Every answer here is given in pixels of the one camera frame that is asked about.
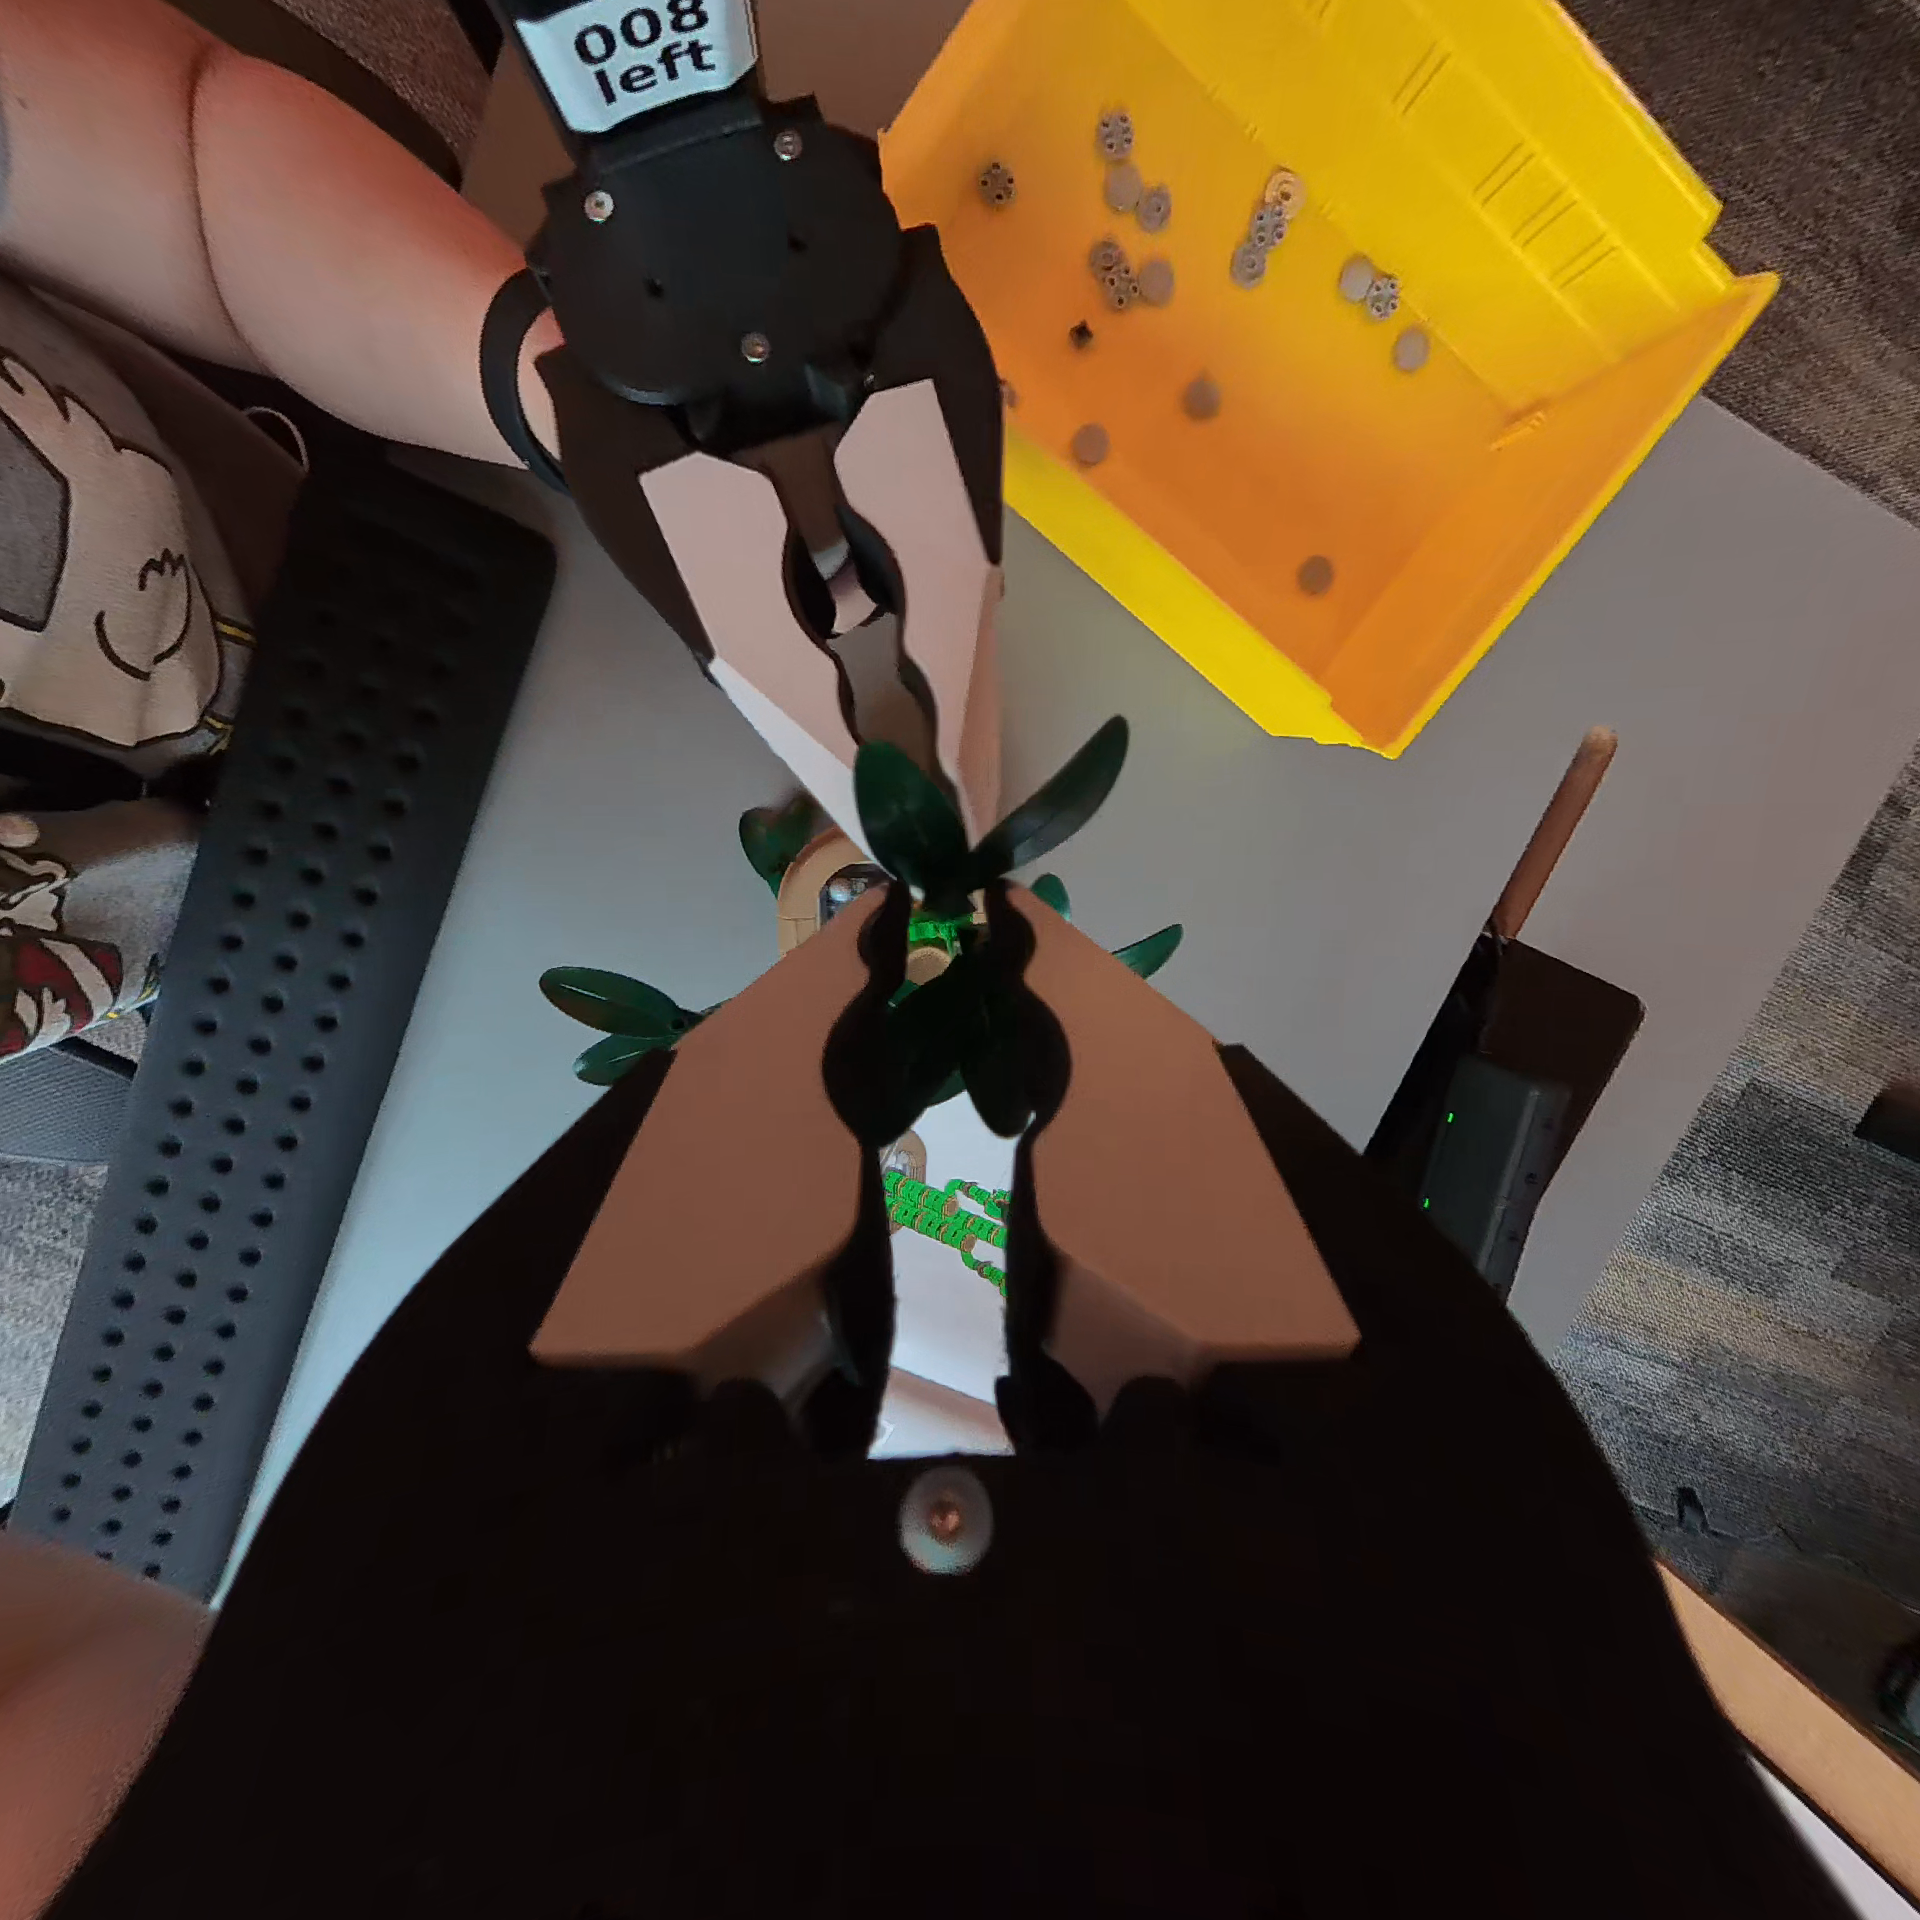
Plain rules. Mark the wooden poster board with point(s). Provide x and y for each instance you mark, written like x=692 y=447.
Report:
x=1801 y=1697

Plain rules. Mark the lego instruction booklet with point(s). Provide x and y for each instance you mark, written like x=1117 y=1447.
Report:
x=945 y=1275

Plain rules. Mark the black perforated pad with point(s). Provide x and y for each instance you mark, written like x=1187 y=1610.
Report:
x=269 y=1050

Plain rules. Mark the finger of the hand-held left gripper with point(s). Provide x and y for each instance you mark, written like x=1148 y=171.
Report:
x=938 y=512
x=720 y=569

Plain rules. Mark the green lego bamboo plant model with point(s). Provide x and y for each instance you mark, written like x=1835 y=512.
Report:
x=938 y=939

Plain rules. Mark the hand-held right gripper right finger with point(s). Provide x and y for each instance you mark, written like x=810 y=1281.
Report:
x=1187 y=1201

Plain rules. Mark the person's printed shirt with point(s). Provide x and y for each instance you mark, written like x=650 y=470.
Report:
x=105 y=598

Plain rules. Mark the person's right forearm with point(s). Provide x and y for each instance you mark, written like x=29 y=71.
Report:
x=76 y=1724

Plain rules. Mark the black box with green light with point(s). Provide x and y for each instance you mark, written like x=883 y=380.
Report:
x=1499 y=1169

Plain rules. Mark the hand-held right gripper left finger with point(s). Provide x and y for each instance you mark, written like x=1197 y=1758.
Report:
x=708 y=1201

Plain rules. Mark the yellow plastic parts bin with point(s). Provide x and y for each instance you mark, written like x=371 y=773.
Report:
x=1499 y=569

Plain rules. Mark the person's left forearm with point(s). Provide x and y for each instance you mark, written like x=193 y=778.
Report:
x=303 y=228

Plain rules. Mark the black wristband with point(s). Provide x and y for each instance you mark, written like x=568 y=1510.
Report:
x=506 y=378

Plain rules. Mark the green lego leaf sprig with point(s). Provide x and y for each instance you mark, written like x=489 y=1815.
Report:
x=898 y=811

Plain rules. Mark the group of grey round pieces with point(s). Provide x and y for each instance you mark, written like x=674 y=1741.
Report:
x=1123 y=188

